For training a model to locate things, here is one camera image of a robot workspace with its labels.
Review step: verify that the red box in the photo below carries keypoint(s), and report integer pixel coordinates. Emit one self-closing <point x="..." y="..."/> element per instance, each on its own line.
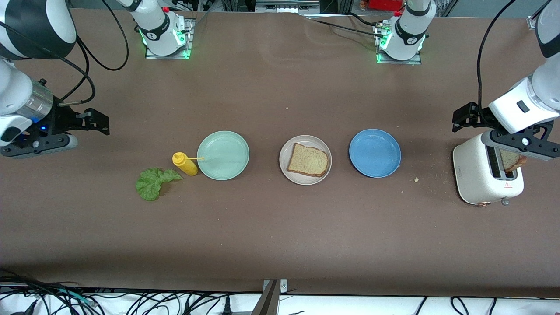
<point x="385" y="4"/>

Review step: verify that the pale green plate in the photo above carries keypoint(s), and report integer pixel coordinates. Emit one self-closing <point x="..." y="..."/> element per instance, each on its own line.
<point x="223" y="155"/>

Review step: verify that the beige plate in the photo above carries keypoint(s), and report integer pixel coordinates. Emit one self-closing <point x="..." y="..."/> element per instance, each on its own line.
<point x="288" y="177"/>

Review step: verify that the brown bread slice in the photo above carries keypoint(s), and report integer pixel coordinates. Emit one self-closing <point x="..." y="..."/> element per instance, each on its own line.
<point x="509" y="162"/>
<point x="308" y="161"/>

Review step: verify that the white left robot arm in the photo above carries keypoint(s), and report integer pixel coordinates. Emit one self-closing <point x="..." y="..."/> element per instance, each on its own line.
<point x="409" y="43"/>

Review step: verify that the yellow mustard squeeze bottle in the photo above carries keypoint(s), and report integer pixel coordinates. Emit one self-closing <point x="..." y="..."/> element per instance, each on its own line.
<point x="186" y="165"/>

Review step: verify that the blue plate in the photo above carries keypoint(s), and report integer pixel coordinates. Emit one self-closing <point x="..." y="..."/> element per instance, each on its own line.
<point x="375" y="153"/>

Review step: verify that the white toaster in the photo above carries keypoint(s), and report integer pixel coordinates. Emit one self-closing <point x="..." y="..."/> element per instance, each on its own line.
<point x="474" y="170"/>

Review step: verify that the black equipment rack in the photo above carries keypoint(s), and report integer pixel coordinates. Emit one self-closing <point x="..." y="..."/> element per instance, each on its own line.
<point x="238" y="4"/>

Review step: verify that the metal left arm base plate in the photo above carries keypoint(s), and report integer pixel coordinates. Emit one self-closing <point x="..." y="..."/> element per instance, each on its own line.
<point x="398" y="62"/>

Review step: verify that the dark grey metal post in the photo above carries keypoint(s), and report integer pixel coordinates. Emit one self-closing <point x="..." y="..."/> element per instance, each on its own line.
<point x="267" y="304"/>

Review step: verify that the silver table edge bracket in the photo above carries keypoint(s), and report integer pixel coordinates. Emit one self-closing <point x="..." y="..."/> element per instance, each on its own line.
<point x="283" y="285"/>

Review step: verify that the aluminium frame profile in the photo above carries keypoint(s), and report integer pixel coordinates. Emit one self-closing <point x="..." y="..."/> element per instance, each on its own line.
<point x="532" y="22"/>

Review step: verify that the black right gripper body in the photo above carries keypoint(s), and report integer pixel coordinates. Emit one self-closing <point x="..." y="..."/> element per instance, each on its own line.
<point x="62" y="120"/>

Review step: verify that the green lettuce leaf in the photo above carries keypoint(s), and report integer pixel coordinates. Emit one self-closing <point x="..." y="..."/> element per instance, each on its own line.
<point x="151" y="186"/>

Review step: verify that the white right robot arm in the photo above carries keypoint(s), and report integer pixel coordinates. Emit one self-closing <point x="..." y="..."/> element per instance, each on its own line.
<point x="166" y="26"/>

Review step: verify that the black power plug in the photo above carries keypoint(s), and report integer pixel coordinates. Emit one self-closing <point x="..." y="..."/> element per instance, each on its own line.
<point x="227" y="306"/>

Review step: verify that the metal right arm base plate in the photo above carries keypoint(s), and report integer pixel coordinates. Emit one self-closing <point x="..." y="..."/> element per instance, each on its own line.
<point x="189" y="30"/>

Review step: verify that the grey metal box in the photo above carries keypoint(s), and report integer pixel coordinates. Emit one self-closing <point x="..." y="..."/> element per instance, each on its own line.
<point x="284" y="6"/>

